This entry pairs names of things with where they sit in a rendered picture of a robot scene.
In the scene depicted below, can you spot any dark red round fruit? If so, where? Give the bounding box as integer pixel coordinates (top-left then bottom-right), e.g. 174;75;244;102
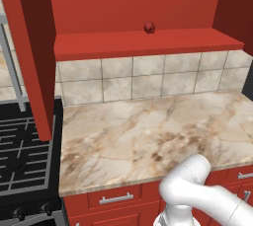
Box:
143;21;157;35

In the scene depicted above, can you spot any red drawer front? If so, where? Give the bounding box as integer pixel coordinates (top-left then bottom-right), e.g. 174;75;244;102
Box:
86;184;143;210
226;165;253;186

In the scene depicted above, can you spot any black gas hob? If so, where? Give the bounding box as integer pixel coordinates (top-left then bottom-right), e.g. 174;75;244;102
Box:
0;96;68;226

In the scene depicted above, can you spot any black hob knob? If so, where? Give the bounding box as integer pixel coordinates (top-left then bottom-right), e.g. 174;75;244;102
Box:
42;202;55;217
15;207;28;222

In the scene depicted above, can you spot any red wall cabinet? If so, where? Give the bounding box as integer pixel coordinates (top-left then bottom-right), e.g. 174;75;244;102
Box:
41;0;253;62

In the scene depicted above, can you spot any silver drawer handle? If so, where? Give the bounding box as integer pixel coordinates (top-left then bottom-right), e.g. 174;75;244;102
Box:
237;172;253;181
99;191;135;206

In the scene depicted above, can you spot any grey range hood frame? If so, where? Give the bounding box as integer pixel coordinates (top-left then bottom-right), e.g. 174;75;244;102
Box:
0;12;30;113

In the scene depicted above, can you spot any silver cabinet door handle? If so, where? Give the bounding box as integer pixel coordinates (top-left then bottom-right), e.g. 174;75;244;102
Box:
242;189;252;203

